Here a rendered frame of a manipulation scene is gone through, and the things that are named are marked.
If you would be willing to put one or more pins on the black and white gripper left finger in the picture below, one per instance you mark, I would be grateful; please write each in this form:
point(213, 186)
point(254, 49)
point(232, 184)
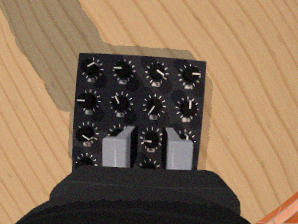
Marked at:
point(121, 151)

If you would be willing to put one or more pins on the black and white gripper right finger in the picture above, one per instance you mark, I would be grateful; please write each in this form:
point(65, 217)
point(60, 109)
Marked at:
point(176, 154)

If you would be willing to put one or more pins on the black knob box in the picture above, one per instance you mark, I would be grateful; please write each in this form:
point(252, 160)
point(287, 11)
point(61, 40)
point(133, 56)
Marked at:
point(140, 89)

